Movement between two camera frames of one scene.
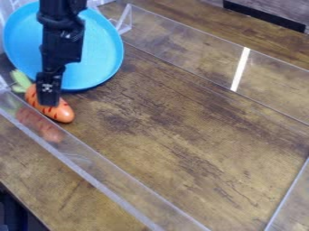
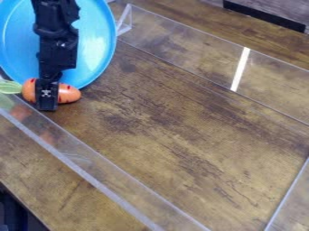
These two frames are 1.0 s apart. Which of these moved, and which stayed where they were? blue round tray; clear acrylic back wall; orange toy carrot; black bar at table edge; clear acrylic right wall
Moved: blue round tray; orange toy carrot
Stayed: clear acrylic back wall; clear acrylic right wall; black bar at table edge
